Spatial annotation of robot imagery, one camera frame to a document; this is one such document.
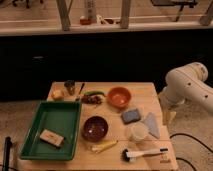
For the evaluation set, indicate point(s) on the wooden block in tray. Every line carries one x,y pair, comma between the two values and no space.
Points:
52,138

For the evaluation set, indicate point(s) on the black stand at left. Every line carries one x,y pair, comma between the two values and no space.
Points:
6,155

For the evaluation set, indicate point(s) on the green chili pepper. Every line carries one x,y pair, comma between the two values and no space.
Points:
91,93

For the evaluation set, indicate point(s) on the metal cup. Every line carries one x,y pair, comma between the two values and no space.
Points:
70,86

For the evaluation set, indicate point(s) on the black white dish brush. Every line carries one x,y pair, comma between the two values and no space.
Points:
128,155

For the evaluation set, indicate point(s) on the dark red grapes toy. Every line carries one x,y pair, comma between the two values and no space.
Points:
91,99

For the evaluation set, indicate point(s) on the black handled knife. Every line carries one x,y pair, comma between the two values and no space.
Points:
81,88

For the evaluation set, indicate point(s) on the red object on shelf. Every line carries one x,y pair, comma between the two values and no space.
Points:
84,21

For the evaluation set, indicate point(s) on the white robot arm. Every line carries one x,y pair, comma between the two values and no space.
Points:
185,83

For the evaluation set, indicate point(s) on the yellow banana toy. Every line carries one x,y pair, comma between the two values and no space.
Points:
97,148

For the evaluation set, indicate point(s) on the purple bowl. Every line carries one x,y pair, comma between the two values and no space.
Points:
94,129

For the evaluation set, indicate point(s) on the orange bowl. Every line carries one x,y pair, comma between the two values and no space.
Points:
118,97

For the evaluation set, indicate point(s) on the grey triangular cloth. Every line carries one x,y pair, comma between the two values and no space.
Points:
151,123

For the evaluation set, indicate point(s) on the blue grey sponge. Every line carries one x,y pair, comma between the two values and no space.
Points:
130,116

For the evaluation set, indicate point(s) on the green plastic tray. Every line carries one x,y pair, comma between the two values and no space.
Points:
61,118

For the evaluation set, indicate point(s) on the yellow round fruit toy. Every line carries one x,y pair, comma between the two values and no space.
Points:
57,94

